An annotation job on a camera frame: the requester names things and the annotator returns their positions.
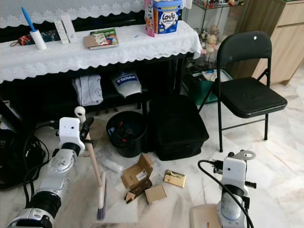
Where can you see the pink snack box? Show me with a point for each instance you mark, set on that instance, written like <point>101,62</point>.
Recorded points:
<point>148,18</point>

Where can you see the grey folded garment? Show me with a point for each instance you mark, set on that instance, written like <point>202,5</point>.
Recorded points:
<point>89,90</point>

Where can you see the red patterned pouch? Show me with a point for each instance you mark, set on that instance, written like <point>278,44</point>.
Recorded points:
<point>23,40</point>

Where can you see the small gold box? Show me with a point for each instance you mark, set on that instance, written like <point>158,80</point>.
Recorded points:
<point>175,178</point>

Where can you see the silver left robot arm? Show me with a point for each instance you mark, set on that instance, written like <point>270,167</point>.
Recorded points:
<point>59,171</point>

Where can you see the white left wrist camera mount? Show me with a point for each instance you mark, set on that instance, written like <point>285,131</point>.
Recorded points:
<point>70,130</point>

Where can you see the green illustrated book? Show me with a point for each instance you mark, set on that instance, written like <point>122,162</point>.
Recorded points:
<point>107,37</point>

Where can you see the tall white slim box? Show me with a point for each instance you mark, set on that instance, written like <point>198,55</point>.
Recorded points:
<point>69,28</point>

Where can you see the cream plush doll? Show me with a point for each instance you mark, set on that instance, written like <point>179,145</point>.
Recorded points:
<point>209,42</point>

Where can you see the small tan cardboard box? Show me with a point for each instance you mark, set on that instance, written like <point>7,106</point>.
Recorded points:
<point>156,194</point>

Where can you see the wide white lace cloth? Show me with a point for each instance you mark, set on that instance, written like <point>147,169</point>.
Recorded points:
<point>76,57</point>

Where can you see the brown cardboard box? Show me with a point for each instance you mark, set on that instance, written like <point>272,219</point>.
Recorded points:
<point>135,172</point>

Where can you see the grey-white lace runner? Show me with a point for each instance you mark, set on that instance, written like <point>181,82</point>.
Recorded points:
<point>76,12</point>

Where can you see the short white slim box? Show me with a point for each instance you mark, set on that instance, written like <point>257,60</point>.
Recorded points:
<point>59,32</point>

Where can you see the black round trash bin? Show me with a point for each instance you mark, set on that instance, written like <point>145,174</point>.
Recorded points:
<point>127,140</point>

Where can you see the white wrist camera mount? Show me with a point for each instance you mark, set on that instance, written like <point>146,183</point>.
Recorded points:
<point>235,173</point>
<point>70,130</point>

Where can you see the black folding chair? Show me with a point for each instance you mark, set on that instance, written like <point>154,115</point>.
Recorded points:
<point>249,97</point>

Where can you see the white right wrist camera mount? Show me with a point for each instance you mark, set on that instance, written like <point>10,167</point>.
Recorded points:
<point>235,173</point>

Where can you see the blue Love Letters tin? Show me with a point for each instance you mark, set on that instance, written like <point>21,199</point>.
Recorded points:
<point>167,16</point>

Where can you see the green storage bin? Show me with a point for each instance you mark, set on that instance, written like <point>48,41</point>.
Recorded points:
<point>199,88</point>

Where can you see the glass display cabinet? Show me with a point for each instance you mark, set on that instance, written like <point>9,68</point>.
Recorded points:
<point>194,16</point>

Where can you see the beige broom with purple bristles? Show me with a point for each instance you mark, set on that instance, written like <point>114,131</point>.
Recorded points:
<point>100,190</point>

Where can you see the white BitRobot bag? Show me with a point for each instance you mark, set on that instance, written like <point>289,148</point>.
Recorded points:
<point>127,83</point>

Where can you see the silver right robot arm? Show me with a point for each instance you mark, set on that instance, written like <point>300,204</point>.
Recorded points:
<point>232,209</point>

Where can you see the black soft case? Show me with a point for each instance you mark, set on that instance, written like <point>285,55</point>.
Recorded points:
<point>175,128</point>

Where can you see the black floor appliance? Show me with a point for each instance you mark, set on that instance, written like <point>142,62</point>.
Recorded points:
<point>12,161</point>

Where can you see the dark brown cardboard sleeve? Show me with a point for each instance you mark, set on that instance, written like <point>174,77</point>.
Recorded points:
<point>140,188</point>

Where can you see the clear plastic wrapper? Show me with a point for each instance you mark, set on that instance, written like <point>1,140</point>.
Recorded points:
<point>113,165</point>

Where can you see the light wood drawer cabinet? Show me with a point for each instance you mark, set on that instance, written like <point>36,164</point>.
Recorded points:
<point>282,42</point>

